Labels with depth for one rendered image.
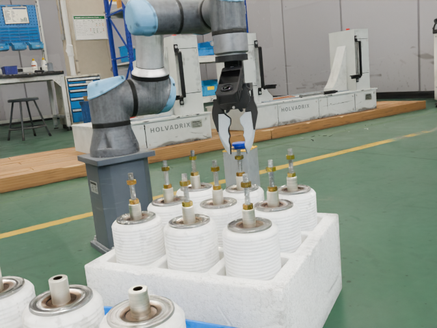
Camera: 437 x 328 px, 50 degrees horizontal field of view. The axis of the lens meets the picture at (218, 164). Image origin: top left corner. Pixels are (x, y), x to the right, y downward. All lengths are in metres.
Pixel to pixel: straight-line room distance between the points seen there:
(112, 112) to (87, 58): 5.92
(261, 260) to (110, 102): 0.80
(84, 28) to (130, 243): 6.57
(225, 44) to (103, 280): 0.53
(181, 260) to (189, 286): 0.05
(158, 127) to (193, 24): 2.08
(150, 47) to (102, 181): 0.42
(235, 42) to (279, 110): 2.73
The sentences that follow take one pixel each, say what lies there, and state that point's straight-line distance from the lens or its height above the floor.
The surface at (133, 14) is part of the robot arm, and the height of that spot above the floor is 0.64.
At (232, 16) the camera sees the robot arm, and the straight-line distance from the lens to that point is 1.01.
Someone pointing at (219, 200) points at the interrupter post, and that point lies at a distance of 0.94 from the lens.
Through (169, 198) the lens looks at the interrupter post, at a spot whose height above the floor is 0.26.
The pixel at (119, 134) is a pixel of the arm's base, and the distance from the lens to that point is 1.43.
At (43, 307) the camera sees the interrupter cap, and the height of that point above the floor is 0.25.
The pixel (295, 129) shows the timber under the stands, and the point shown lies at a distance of 3.73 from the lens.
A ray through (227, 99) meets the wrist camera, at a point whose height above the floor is 0.46.
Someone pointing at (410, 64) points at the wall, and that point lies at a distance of 6.48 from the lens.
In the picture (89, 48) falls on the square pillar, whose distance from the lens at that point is 7.36.
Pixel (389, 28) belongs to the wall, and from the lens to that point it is 6.65.
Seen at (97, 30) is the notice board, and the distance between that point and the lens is 7.43.
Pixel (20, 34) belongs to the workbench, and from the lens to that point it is 6.95.
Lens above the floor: 0.50
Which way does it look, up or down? 10 degrees down
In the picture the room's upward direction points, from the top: 6 degrees counter-clockwise
